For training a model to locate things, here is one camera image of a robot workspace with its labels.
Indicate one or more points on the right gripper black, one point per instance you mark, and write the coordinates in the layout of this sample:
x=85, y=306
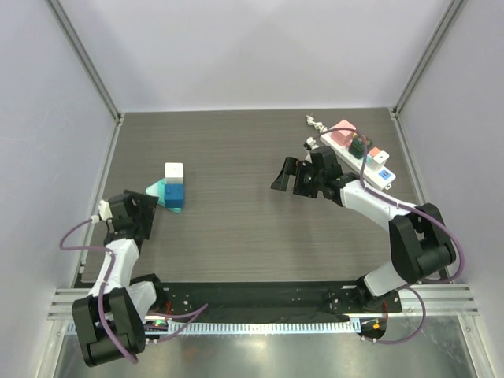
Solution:
x=299, y=181

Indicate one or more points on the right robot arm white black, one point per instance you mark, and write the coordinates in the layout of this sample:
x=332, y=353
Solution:
x=419, y=241

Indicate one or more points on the white power strip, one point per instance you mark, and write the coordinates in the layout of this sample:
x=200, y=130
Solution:
x=381, y=179

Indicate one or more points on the large pink cube plug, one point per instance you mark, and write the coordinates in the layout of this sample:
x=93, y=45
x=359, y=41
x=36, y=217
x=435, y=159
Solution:
x=343, y=133

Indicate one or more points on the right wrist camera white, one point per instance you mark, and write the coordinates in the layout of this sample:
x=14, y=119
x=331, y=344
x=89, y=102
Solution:
x=310, y=144

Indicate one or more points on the teal triangular socket base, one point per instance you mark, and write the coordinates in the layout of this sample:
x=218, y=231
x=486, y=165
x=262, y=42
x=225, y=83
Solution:
x=157, y=190

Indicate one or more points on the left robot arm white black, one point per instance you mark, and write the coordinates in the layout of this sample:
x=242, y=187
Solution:
x=109, y=321

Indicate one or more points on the small pink cube plug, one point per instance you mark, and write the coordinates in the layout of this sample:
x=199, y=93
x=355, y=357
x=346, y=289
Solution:
x=373, y=152

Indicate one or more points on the blue cube socket plug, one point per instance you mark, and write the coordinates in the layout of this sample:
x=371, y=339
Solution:
x=173, y=195

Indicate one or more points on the white charger plug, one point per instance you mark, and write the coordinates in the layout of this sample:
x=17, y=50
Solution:
x=379, y=160

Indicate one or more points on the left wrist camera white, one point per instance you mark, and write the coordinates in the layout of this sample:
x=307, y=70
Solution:
x=103, y=214

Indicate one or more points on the white slotted cable duct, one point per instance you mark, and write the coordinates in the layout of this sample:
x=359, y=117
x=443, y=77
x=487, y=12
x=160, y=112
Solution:
x=351, y=326

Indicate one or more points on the white cube socket plug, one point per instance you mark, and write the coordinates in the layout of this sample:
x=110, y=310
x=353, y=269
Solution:
x=174, y=173

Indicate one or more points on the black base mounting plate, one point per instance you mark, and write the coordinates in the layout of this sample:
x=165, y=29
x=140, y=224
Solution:
x=338, y=297

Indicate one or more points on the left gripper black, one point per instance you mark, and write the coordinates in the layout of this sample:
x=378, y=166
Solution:
x=146, y=206

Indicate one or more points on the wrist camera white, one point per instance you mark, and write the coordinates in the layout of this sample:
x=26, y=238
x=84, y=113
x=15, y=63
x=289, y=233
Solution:
x=310, y=144
x=103, y=214

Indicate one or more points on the dark green patterned cube plug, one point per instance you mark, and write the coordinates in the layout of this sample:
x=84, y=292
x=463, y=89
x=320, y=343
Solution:
x=359, y=146

